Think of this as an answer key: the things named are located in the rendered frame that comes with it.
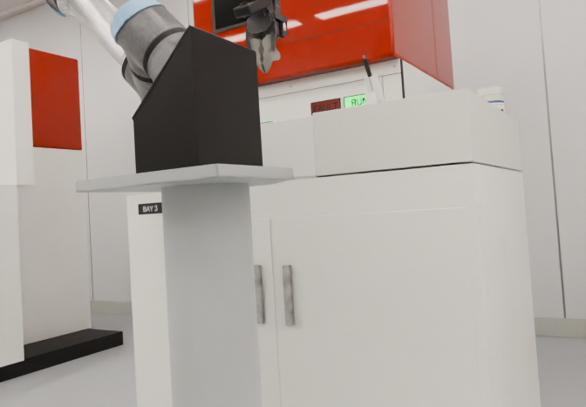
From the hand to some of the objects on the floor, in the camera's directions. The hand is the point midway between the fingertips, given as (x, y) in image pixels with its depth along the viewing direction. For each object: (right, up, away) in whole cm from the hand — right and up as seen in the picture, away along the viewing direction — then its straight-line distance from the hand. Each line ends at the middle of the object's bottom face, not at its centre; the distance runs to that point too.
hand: (263, 67), depth 141 cm
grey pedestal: (-9, -110, -49) cm, 120 cm away
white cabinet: (+22, -110, +17) cm, 114 cm away
